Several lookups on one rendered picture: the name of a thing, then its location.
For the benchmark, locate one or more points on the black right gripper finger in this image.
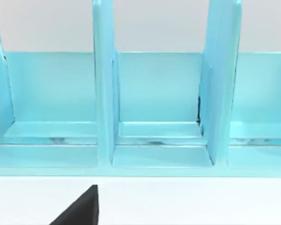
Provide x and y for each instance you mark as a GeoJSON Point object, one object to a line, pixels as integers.
{"type": "Point", "coordinates": [84, 208]}

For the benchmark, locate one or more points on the light blue rack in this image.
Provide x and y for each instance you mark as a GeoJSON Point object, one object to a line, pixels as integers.
{"type": "Point", "coordinates": [154, 105]}

